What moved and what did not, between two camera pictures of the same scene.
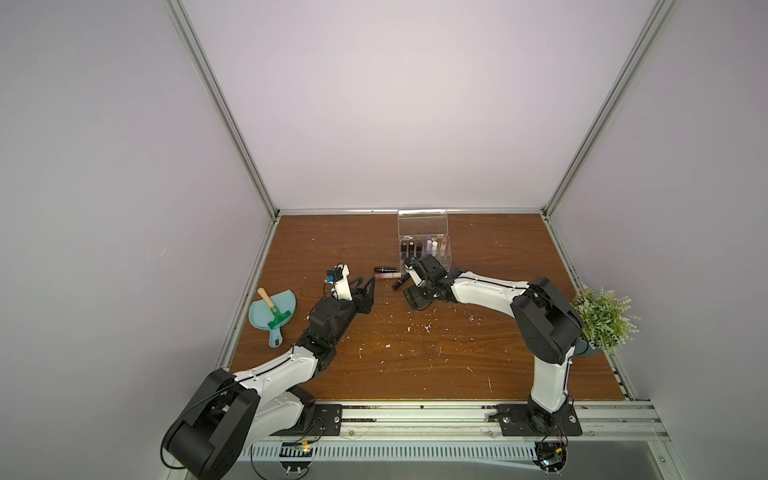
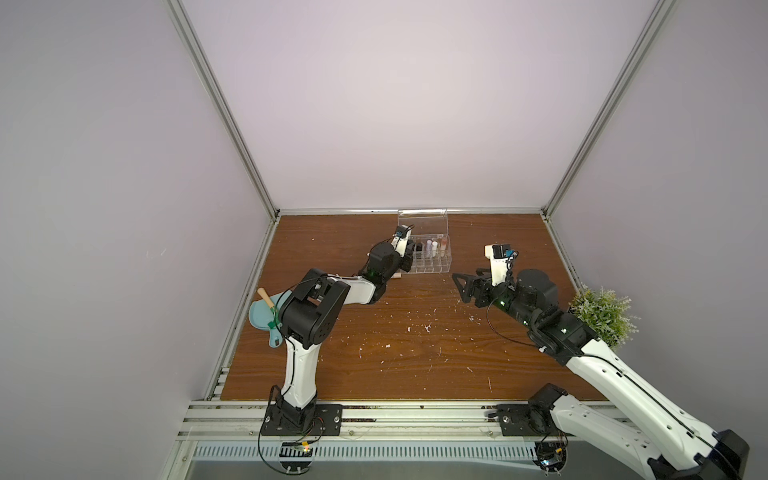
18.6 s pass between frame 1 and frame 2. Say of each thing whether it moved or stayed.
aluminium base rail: stayed
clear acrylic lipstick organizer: stayed
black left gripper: moved
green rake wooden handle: stayed
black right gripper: moved
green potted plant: stayed
